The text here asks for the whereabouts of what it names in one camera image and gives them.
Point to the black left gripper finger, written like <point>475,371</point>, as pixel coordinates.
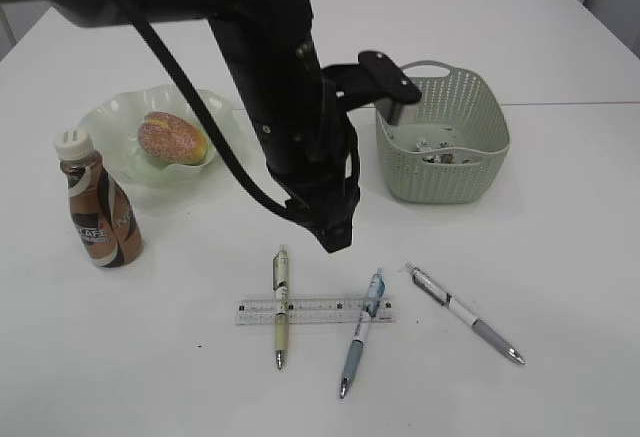
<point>335,227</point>

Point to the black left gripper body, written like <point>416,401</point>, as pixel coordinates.
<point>291,106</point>

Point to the light blue pen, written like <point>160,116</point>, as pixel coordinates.
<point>368,312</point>

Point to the clear plastic ruler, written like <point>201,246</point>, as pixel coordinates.
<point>303,311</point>

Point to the white grey pen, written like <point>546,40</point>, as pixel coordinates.
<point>447,300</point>

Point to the sugared bread roll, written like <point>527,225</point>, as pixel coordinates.
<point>171,139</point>

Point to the brown Nescafe coffee bottle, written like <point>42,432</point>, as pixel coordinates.
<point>99,208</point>

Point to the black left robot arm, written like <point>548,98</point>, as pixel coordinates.
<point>142,14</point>

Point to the cream patterned pen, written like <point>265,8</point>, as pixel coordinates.
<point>280,283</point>

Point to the green plastic basket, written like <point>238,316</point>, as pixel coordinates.
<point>449,147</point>

